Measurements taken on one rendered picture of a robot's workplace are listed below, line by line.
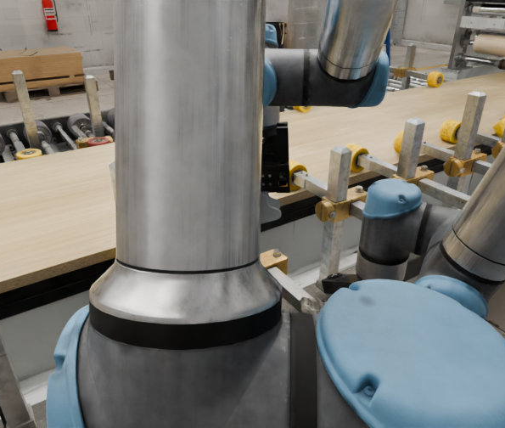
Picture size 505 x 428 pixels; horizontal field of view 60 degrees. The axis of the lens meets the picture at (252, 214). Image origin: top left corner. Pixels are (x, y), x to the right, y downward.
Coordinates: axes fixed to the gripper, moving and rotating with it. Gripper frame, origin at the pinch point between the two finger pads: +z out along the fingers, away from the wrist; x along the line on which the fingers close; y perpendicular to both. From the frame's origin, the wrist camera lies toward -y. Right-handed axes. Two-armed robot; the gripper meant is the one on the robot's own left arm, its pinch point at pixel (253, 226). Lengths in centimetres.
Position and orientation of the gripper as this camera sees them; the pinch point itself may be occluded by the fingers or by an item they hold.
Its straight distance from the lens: 83.1
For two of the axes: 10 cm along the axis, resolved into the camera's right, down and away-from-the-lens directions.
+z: 0.7, 8.8, 4.8
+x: 0.5, -4.8, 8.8
